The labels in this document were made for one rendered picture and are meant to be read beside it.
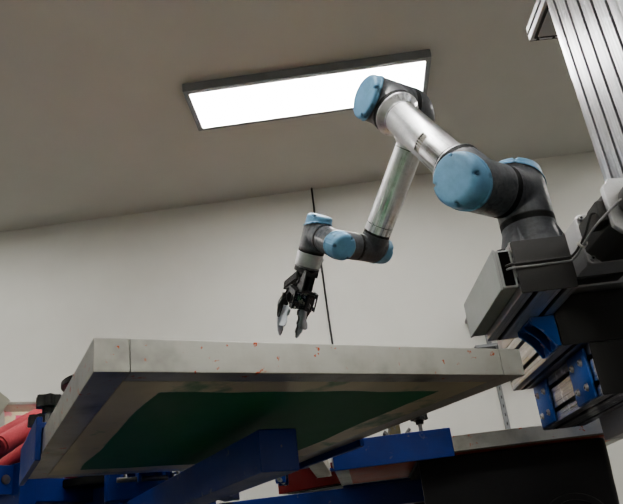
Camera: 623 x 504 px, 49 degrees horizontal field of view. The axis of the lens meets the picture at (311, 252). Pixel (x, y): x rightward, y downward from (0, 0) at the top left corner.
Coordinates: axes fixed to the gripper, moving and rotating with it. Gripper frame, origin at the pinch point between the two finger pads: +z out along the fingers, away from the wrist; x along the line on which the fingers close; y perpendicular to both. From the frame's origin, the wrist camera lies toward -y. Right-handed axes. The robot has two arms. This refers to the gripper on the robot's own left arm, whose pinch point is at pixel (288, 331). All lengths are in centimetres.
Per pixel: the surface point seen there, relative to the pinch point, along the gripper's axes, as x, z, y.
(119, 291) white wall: -22, 66, -263
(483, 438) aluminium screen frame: 40, 6, 47
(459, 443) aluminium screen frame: 35, 9, 45
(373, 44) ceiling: 59, -109, -142
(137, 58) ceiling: -46, -74, -167
